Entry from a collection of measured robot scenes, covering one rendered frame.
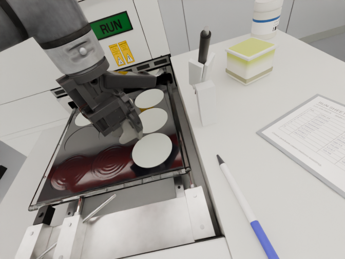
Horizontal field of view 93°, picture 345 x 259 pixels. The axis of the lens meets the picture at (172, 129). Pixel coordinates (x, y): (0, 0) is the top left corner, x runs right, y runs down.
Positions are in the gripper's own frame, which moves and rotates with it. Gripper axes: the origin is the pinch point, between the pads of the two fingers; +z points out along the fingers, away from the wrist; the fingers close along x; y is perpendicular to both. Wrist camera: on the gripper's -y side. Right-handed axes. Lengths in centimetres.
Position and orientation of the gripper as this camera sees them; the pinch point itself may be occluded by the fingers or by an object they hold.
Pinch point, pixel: (139, 133)
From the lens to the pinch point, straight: 43.1
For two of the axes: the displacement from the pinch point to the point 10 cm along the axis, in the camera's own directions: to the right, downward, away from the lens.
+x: 6.7, 4.3, -6.0
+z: 2.3, 6.6, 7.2
